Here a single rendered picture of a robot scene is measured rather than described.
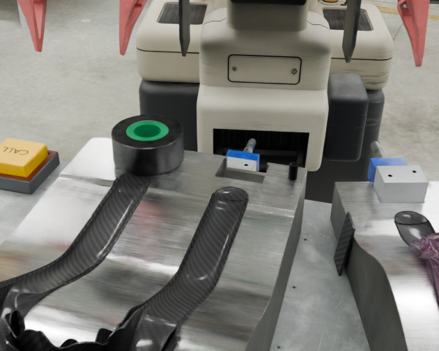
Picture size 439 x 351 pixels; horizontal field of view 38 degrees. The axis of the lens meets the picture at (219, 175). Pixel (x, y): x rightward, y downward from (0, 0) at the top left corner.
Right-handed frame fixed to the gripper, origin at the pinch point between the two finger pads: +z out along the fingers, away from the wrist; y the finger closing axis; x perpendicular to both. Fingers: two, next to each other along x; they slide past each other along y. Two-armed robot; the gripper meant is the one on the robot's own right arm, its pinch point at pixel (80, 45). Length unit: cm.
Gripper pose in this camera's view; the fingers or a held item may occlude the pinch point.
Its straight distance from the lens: 76.0
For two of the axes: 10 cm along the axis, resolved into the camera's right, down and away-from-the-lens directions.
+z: -0.4, 9.9, 1.0
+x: 0.5, -1.0, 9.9
